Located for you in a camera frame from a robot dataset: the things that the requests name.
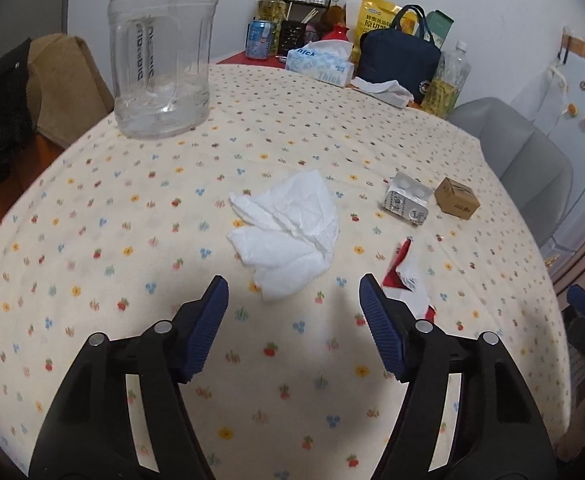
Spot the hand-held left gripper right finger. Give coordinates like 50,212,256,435
359,273,558,480

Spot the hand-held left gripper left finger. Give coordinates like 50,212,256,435
28,275,230,480

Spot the red and white wrapper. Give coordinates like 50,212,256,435
383,237,438,321

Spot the white tissue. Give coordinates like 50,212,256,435
227,169,342,303

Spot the white blister pack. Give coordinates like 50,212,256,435
383,171,433,226

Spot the small brown cardboard box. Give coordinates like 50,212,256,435
433,176,482,221

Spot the grey chair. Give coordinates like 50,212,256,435
447,98,573,248

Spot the white tote bag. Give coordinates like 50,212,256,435
530,65,568,136

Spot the white tissue packet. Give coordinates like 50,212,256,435
350,77,416,109

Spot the yellow drink bottle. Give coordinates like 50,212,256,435
419,41,472,116
257,0,288,56

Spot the navy lunch bag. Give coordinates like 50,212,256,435
359,5,443,103

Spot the blue tissue box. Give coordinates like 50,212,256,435
285,40,356,87

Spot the large clear water jug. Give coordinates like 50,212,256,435
107,0,220,139

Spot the tan chair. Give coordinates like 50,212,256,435
26,33,116,148

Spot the blue soda can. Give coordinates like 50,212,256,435
245,20,274,59

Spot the red bottle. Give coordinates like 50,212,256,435
321,22,349,43

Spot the black mesh holder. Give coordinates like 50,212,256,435
278,20,307,56

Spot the green carton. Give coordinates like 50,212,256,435
425,10,455,51

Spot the yellow snack bag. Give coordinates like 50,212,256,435
353,0,418,61

